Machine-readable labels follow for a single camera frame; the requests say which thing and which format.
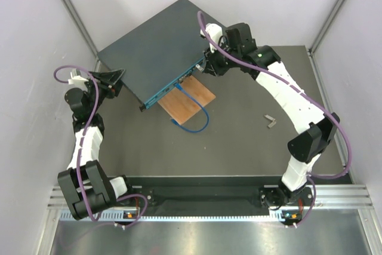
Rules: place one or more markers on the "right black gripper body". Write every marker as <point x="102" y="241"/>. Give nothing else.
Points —
<point x="219" y="63"/>

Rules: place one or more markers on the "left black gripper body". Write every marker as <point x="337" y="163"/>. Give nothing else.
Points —
<point x="105" y="91"/>

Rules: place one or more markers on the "dark blue network switch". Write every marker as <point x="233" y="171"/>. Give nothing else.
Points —
<point x="157" y="53"/>

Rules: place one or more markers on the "silver sfp module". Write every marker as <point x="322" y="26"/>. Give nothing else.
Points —
<point x="270" y="118"/>
<point x="272" y="124"/>

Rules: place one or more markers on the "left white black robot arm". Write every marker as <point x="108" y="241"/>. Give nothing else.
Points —
<point x="84" y="184"/>

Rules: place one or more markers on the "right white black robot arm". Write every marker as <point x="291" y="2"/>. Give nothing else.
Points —
<point x="235" y="47"/>

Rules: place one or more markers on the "wooden board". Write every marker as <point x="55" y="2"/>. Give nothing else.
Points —
<point x="179" y="106"/>

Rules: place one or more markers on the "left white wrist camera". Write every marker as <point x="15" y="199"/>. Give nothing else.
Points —
<point x="76" y="79"/>

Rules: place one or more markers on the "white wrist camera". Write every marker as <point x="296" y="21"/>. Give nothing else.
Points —
<point x="215" y="32"/>
<point x="76" y="79"/>

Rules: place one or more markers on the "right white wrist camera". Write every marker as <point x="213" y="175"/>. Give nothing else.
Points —
<point x="215" y="32"/>

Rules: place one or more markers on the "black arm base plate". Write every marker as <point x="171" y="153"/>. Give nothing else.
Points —
<point x="213" y="195"/>

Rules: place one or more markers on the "left aluminium frame post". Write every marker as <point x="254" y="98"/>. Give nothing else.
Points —
<point x="76" y="18"/>

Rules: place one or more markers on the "aluminium frame post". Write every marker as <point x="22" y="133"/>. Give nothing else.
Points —
<point x="330" y="19"/>
<point x="76" y="18"/>

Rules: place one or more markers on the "slotted cable duct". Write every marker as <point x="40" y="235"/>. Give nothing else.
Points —
<point x="129" y="215"/>

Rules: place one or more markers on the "right aluminium frame post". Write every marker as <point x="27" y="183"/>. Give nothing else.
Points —
<point x="330" y="19"/>

